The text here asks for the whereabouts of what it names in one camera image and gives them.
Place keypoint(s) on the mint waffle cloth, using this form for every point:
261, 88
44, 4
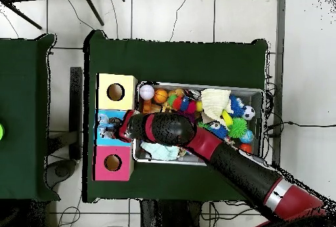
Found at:
160, 152

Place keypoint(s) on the cream waffle cloth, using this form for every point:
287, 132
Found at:
215, 101

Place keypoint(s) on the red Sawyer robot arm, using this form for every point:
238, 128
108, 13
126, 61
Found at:
236, 166

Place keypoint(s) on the wooden three-hole box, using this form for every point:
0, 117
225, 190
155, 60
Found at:
126, 80

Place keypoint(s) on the shallow clear mesh bin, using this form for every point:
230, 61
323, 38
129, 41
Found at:
256, 98

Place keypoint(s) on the white baseball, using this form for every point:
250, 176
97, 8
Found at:
147, 92

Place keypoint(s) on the black floor stand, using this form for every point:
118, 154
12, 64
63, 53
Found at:
76, 93

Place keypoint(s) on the orange basketball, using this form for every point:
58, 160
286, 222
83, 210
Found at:
161, 95

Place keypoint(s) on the grey round floor base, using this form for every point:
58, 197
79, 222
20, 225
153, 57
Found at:
63, 170

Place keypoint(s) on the dark green tablecloth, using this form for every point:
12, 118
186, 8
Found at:
21, 93
170, 61

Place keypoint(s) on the bright green ball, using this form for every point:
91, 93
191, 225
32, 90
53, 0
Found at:
1, 132

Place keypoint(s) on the black folding stand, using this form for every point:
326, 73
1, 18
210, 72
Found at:
93, 9

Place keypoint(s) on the red-orange ball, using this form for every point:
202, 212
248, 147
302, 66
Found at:
246, 147

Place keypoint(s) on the black-and-white soccer ball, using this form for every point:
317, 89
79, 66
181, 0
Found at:
248, 112

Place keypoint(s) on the grey floor strip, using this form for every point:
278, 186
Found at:
279, 27

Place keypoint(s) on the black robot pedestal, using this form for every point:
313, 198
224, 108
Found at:
170, 216

